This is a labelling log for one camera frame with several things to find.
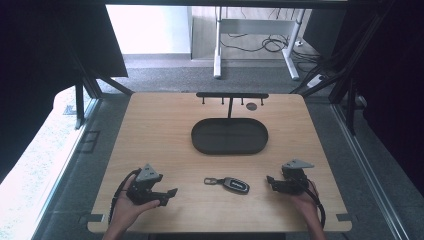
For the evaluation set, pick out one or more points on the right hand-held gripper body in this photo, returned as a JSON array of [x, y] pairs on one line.
[[295, 178]]

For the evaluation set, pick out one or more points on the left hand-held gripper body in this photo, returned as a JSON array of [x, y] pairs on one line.
[[144, 186]]

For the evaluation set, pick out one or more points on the person's right hand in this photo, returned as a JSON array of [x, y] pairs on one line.
[[305, 201]]

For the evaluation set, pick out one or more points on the person's left hand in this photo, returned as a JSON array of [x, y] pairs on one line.
[[128, 210]]

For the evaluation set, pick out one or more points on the black car key fob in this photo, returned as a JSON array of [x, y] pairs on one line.
[[233, 185]]

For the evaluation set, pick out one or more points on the black key rack with tray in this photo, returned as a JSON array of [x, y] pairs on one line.
[[230, 136]]

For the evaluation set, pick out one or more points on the round dark table grommet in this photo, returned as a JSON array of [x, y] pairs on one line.
[[251, 106]]

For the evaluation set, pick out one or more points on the white power strip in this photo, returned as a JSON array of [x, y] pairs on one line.
[[315, 80]]

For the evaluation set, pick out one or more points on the black metal stand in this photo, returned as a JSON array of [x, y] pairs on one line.
[[87, 90], [346, 73]]

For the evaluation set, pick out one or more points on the dark curtain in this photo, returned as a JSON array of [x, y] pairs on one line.
[[393, 83], [40, 60]]

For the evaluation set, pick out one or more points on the white desk frame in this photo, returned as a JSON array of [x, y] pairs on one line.
[[256, 26]]

